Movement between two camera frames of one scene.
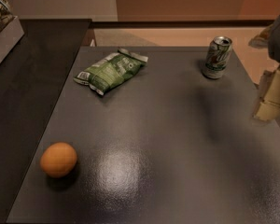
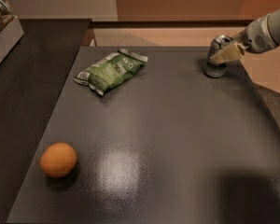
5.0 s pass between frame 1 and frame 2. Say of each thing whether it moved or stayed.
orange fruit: stayed
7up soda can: stayed
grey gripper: moved
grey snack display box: stayed
